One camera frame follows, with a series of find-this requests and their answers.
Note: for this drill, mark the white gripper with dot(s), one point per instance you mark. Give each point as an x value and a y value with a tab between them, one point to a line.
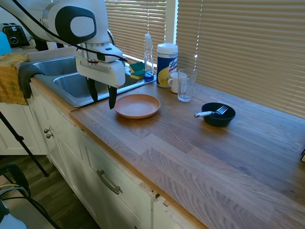
102	71

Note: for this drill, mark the orange plate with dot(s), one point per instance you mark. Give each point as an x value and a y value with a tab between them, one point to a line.
137	106

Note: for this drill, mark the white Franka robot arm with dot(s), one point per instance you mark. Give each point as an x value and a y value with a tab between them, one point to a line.
78	26

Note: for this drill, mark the chrome sink fixture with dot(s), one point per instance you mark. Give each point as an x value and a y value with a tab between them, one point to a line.
124	65

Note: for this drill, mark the stainless steel double sink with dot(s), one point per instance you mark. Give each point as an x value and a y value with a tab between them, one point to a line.
66	83

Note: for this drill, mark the white board behind sink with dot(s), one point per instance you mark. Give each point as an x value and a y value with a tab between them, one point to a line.
50	54

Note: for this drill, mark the white mug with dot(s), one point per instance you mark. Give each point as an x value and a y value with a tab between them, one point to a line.
173	82

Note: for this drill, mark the green and yellow sponge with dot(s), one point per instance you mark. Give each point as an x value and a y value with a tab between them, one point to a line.
137	75
137	66

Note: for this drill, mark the clear dish soap bottle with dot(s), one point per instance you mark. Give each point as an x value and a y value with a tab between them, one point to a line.
149	59

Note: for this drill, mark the round metal cabinet knob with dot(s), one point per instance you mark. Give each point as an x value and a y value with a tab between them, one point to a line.
47	130
49	136

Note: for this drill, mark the yellow disinfecting wipes canister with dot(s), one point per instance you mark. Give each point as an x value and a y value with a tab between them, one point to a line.
164	64

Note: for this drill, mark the white base cabinet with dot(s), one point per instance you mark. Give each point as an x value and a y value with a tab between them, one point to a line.
78	162

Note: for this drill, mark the black canister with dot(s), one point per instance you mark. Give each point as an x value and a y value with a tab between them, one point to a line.
41	45

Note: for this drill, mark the grey dish cloth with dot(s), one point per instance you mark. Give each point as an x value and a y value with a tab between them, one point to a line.
23	76

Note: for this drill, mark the clear drinking glass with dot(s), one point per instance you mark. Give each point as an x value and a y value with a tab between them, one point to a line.
186	95

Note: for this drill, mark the black tripod leg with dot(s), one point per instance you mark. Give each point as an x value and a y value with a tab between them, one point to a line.
21	140

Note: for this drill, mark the yellow towel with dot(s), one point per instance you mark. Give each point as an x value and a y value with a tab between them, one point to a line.
9	81

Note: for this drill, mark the black toaster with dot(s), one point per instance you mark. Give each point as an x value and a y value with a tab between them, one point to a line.
14	35

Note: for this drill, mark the light blue plastic object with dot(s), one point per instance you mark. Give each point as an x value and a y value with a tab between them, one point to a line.
4	45

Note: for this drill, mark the dark blue bowl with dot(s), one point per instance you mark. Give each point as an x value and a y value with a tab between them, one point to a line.
219	120

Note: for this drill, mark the wide beige window blind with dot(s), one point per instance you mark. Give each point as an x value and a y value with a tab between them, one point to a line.
243	47

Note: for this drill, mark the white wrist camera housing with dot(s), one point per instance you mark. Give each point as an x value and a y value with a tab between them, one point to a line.
113	53

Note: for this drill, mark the white window frame post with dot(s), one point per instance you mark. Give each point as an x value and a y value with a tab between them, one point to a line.
171	21

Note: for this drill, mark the black metal frame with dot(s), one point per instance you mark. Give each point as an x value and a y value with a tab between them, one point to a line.
19	175

